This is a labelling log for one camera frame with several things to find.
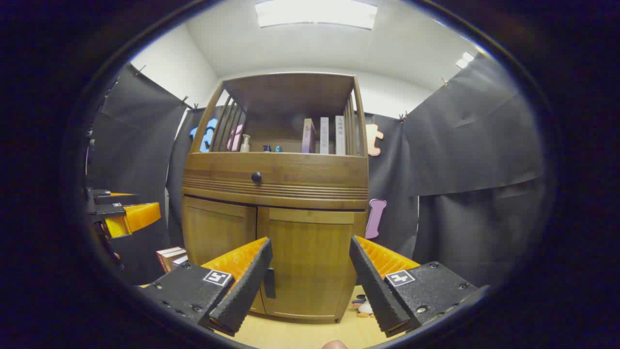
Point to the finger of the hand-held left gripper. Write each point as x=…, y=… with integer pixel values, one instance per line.
x=140, y=215
x=116, y=198

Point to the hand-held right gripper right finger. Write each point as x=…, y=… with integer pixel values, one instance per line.
x=375, y=291

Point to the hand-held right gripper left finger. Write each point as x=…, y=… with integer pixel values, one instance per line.
x=249, y=286

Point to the wooden double-door shoe cabinet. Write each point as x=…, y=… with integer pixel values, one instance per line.
x=310, y=189

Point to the wooden cabinet drawer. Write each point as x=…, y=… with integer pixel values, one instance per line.
x=310, y=174

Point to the small pile of books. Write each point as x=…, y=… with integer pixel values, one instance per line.
x=170, y=257

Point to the black round drawer knob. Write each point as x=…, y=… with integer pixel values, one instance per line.
x=256, y=177

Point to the cream pump bottle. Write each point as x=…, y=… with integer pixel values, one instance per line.
x=245, y=144

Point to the black backdrop cloth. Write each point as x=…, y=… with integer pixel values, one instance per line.
x=465, y=160

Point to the white book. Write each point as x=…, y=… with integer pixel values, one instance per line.
x=340, y=135
x=324, y=135

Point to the small ceiling light panel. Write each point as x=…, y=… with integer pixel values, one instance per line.
x=464, y=59

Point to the large ceiling light panel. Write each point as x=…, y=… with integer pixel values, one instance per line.
x=315, y=13

